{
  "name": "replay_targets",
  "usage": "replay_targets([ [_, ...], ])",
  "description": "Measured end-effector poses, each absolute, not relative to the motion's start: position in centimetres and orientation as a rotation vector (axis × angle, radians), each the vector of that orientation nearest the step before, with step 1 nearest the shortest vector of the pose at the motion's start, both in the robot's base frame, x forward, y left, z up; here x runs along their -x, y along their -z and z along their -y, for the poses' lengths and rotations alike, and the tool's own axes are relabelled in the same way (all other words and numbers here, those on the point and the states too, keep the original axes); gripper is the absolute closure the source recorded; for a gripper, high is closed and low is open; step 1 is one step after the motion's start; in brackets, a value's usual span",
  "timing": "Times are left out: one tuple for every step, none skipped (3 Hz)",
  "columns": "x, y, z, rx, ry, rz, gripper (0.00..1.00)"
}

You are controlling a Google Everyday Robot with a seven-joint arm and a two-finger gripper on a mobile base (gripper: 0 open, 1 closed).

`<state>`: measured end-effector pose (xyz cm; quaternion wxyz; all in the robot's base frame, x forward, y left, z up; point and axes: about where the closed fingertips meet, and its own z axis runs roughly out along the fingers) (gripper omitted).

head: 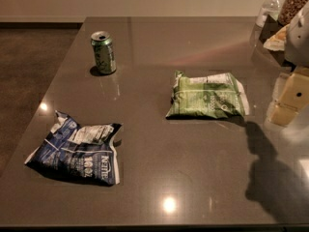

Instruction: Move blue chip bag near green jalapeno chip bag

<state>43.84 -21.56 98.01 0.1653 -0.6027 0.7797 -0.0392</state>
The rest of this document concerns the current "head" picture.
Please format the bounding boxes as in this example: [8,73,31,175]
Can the blue chip bag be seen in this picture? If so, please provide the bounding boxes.
[24,111,122,186]

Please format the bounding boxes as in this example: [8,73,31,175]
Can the green soda can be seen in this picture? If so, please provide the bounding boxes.
[91,31,117,75]

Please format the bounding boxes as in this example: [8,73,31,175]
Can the jar of brown snacks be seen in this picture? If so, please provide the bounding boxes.
[278,0,309,25]

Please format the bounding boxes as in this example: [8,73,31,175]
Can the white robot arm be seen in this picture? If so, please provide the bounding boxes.
[267,2,309,127]

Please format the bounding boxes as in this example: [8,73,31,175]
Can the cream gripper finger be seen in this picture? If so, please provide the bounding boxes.
[268,66,309,127]

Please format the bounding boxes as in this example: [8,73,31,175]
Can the pale snack packet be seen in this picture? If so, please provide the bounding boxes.
[264,25,288,51]

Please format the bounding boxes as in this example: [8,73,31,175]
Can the clear plastic water bottle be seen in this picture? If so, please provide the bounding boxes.
[256,0,283,27]

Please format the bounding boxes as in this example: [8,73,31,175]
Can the green jalapeno chip bag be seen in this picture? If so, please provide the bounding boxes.
[166,71,250,119]

